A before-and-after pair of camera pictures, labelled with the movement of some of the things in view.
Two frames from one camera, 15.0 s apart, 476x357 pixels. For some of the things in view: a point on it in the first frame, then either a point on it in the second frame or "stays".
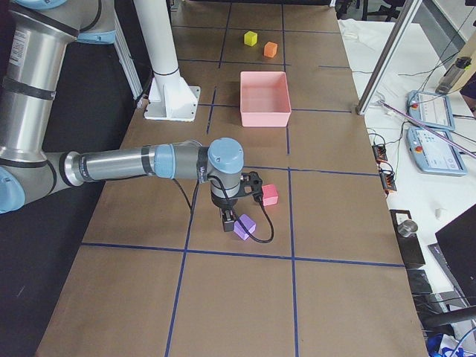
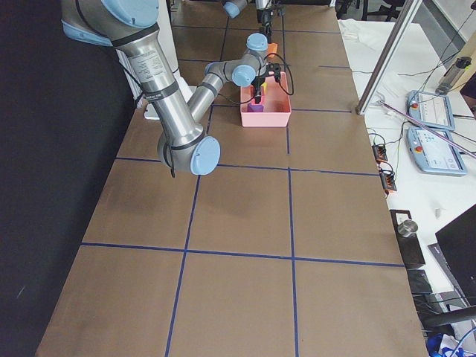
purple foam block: [249, 224] to [253, 108]
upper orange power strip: [380, 153] stays
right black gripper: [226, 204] to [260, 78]
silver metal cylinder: [407, 227] stays
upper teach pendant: [430, 109] stays
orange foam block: [270, 49] stays
